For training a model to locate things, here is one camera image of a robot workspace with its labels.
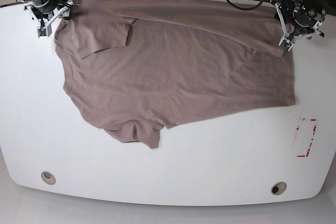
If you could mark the red tape marking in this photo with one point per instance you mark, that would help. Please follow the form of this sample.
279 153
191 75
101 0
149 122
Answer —
304 135

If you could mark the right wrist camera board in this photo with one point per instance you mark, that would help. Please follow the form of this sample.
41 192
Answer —
44 31

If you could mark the left table grommet hole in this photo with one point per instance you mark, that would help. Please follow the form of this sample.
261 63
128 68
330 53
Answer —
48 178

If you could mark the mauve t-shirt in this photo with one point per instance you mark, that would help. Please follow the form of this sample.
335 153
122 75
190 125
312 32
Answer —
134 67

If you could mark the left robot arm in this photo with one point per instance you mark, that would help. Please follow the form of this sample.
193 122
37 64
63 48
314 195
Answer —
307 3

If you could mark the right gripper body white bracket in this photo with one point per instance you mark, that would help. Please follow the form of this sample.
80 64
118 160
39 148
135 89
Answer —
45 12

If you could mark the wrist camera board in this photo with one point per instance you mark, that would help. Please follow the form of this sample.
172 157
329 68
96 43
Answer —
44 31
286 43

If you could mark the right table grommet hole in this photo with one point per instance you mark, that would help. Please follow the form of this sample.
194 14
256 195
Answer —
278 188

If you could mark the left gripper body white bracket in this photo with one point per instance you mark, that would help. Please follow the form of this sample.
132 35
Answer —
298 22

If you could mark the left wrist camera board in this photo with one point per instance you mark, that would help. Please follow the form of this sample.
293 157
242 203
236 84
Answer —
286 43

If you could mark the table grommet hole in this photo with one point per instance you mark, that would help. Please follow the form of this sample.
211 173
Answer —
278 188
48 178

